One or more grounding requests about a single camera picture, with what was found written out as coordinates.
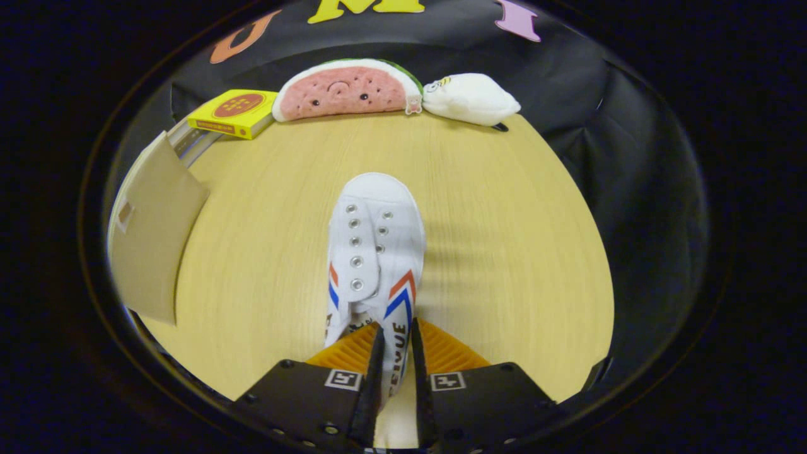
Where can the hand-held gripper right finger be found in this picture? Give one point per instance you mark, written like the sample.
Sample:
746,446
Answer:
485,403

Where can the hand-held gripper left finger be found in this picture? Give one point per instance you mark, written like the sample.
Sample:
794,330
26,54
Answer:
302,403

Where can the white canvas shoe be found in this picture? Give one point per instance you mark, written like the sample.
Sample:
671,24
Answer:
378,221

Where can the beige storage box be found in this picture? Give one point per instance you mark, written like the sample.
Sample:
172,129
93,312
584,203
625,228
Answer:
151,239

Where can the small black object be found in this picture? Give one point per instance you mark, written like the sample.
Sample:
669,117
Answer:
601,375

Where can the yellow book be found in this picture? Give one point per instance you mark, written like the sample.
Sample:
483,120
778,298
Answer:
236,112

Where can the white plush toy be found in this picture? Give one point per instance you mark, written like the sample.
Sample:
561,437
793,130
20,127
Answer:
470,98

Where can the watermelon slice plush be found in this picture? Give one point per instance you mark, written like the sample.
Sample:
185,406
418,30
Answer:
343,91

